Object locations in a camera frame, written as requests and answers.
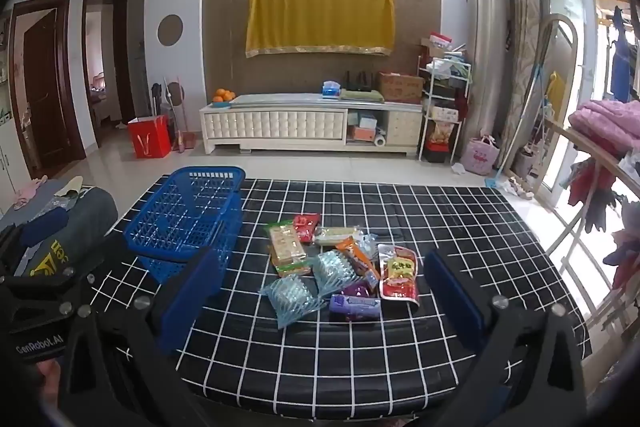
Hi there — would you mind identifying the red sausage packet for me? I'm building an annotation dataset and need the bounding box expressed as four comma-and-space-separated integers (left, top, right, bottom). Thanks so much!
376, 243, 421, 306

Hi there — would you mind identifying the brown wooden door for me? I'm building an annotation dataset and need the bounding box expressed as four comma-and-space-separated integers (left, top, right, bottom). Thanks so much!
10, 0, 87, 180

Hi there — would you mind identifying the black router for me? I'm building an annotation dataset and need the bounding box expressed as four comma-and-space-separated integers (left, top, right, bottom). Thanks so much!
345, 71, 379, 92

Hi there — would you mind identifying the cream television cabinet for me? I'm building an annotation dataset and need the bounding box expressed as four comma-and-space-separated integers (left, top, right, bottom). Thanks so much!
199, 92, 426, 158

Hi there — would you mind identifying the pink blanket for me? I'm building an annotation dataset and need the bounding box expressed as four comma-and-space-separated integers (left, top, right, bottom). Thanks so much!
568, 99, 640, 158

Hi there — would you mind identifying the broom with dustpan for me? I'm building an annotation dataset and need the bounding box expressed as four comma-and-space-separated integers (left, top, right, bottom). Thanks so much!
162, 77, 197, 154

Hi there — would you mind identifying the yellow cloth cover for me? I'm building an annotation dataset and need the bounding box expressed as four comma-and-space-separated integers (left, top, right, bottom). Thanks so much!
245, 0, 396, 58

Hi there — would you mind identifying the pink bag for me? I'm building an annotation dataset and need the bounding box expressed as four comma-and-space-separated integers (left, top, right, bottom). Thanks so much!
461, 134, 501, 173

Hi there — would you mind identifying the wooden drying rack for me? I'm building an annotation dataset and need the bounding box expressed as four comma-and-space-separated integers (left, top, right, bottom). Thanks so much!
542, 116, 640, 350

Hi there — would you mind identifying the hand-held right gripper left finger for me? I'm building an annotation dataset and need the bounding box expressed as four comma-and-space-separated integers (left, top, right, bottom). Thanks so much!
61, 247, 236, 427

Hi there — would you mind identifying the silver standing air conditioner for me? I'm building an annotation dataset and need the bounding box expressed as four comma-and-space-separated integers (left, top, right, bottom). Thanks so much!
466, 0, 512, 148

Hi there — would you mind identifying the patterned curtain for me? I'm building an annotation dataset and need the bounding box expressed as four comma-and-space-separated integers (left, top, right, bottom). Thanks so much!
497, 0, 545, 168

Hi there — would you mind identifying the green folded cloth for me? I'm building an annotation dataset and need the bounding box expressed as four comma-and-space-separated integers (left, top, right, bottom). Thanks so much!
340, 89, 385, 104

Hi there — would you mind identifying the clear blue cake packet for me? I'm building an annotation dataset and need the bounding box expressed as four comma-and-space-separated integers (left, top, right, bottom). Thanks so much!
357, 232, 381, 263
259, 277, 328, 330
312, 249, 364, 293

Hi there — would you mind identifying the white shelf rack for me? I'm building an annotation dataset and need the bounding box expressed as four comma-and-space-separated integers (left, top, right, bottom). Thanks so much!
417, 56, 473, 164

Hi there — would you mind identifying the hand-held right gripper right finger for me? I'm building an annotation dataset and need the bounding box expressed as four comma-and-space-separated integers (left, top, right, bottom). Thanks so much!
422, 249, 589, 427

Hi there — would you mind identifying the cardboard box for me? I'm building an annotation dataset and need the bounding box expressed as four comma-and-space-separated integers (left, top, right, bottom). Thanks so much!
377, 72, 425, 104

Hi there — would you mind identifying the long clear cracker packet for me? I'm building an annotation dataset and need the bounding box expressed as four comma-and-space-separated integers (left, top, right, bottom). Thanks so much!
313, 227, 366, 248

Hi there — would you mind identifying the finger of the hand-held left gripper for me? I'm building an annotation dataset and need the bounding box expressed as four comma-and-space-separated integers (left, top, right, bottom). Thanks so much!
0, 241, 118, 324

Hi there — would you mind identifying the small red snack packet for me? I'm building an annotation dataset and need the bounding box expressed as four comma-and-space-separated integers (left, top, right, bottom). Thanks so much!
292, 213, 321, 244

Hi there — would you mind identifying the blue plastic basket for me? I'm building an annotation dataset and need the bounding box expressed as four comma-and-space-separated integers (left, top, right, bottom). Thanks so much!
122, 166, 247, 286

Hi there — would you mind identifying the small orange snack packet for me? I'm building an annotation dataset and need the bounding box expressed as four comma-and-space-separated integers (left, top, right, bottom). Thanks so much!
336, 238, 378, 281

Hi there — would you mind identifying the dark grey printed garment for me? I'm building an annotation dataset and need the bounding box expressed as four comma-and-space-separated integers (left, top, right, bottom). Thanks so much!
0, 184, 119, 279

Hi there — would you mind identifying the blue mop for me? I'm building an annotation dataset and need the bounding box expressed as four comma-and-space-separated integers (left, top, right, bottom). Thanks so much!
484, 62, 544, 188

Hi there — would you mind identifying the red paper bag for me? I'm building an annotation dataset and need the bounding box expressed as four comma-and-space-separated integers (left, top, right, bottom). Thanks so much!
127, 115, 173, 160

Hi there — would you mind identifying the purple snack packet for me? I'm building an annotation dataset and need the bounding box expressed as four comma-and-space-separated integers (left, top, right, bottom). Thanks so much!
342, 281, 376, 301

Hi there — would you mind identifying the black checkered tablecloth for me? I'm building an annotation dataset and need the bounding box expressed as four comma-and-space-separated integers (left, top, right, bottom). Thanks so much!
87, 177, 593, 420

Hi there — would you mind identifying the green-edged cracker packet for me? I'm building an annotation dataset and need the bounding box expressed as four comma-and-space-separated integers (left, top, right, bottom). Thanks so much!
265, 220, 308, 270

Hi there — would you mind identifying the chewing gum pack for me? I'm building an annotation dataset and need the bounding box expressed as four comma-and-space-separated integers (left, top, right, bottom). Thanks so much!
328, 294, 382, 322

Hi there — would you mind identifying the round brown wall disc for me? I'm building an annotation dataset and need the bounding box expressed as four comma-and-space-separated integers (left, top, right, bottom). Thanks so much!
157, 14, 183, 47

